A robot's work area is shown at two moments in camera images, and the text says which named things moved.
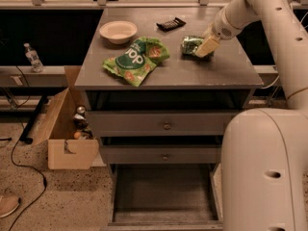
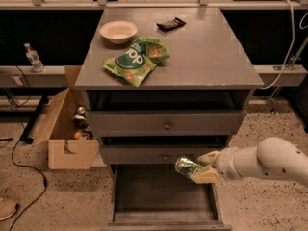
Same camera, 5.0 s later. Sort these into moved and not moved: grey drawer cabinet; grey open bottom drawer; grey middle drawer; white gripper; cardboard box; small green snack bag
Moved: white gripper; small green snack bag
Not moved: grey middle drawer; grey drawer cabinet; cardboard box; grey open bottom drawer
